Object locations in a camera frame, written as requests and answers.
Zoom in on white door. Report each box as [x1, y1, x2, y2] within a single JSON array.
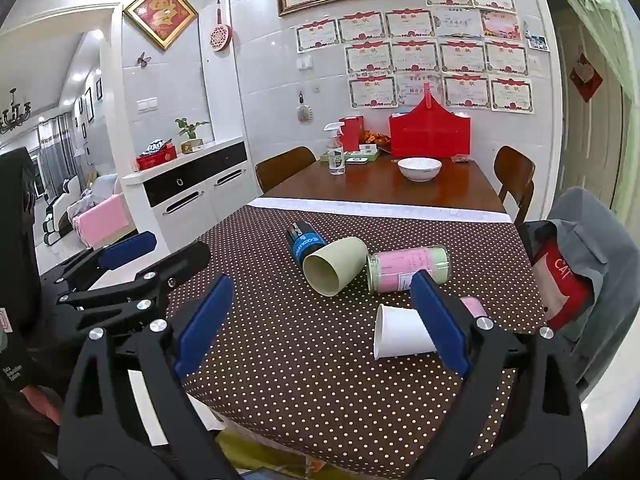
[[552, 25, 626, 206]]

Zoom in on wooden chair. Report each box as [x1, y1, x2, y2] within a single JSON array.
[[493, 146, 537, 226], [255, 146, 317, 195]]

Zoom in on clear spray bottle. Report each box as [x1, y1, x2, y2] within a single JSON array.
[[324, 122, 347, 177]]

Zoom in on orange snack packets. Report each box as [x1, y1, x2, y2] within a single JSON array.
[[362, 130, 393, 150]]

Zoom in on glass jar pink green filling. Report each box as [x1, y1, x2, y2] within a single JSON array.
[[366, 245, 452, 294]]

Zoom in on person's left hand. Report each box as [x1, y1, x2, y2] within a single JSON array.
[[20, 384, 63, 428]]

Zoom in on white sideboard cabinet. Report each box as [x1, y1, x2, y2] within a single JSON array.
[[121, 136, 249, 261]]

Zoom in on white bowl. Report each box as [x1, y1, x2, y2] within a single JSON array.
[[397, 157, 443, 182]]

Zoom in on beige plastic cup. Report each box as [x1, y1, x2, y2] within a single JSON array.
[[302, 236, 369, 297]]

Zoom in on grey jacket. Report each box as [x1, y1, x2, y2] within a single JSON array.
[[517, 186, 623, 396]]

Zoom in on red diamond framed picture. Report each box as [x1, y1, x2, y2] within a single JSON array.
[[123, 0, 199, 51]]

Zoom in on yellow cloth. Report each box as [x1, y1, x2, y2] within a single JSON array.
[[215, 427, 321, 480]]

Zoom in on brown polka dot tablecloth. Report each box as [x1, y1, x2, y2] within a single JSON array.
[[167, 204, 548, 478]]

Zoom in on white sofa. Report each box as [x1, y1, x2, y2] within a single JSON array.
[[42, 175, 126, 247]]

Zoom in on red and white bag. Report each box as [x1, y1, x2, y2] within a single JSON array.
[[532, 240, 596, 331]]

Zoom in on grey window curtains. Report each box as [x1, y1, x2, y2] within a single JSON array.
[[37, 115, 76, 188]]

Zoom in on small red box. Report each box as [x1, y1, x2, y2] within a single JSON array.
[[339, 116, 365, 152]]

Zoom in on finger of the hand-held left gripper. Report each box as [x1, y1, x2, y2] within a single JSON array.
[[40, 231, 157, 306], [57, 241, 212, 341]]

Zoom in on potted green plant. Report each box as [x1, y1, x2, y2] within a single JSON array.
[[175, 117, 212, 154]]

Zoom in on white paper cup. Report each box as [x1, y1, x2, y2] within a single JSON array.
[[373, 303, 438, 361]]

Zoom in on wooden dining table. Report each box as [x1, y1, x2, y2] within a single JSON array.
[[260, 152, 508, 213]]

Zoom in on red carry basket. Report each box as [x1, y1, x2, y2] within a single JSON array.
[[389, 87, 472, 158]]

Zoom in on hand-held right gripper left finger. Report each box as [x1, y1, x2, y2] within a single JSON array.
[[57, 275, 236, 480]]

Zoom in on pink round hanging ornament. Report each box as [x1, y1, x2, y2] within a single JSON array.
[[207, 2, 233, 53]]

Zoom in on pink blanket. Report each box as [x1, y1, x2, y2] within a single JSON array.
[[72, 192, 132, 249]]

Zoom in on black chandelier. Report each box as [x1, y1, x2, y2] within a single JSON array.
[[0, 87, 33, 133]]

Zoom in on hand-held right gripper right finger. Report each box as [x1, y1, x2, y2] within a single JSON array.
[[405, 269, 588, 480]]

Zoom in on black and blue can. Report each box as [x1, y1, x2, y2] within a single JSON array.
[[286, 220, 328, 276]]

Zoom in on wall of award certificates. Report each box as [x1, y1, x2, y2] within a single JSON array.
[[295, 0, 535, 115]]

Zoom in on red door ornament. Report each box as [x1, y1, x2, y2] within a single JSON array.
[[570, 52, 603, 103]]

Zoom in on green door curtain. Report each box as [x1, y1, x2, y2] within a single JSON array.
[[530, 0, 640, 241]]

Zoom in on red gift tin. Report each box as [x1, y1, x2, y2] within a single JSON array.
[[136, 140, 177, 171]]

